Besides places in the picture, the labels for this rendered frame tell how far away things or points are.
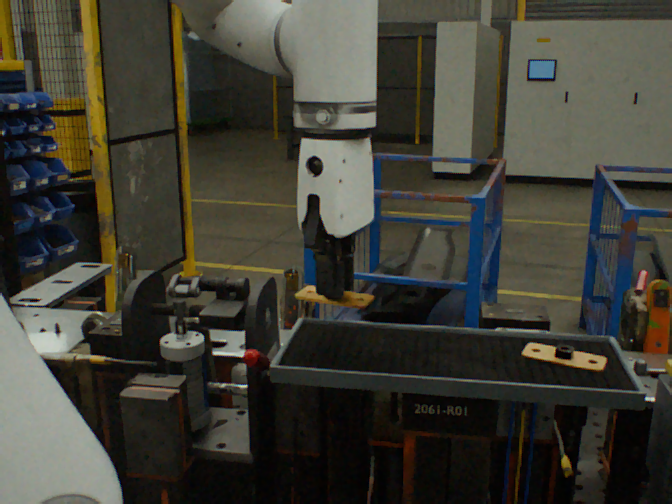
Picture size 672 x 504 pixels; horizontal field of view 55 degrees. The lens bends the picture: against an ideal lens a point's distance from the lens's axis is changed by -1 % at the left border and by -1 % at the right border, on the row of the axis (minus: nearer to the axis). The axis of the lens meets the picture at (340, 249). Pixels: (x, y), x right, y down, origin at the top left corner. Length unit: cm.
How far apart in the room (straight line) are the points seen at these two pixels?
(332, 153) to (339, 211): 6
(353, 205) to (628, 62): 818
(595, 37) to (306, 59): 815
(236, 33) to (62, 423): 41
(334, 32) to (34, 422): 41
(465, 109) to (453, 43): 84
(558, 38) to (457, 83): 132
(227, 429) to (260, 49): 53
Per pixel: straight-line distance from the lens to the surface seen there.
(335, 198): 64
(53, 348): 123
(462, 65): 874
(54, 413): 51
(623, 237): 274
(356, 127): 65
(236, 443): 95
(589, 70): 874
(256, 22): 72
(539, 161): 879
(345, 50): 64
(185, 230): 472
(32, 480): 50
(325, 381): 68
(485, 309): 125
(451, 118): 878
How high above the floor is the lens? 146
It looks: 16 degrees down
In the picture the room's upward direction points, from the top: straight up
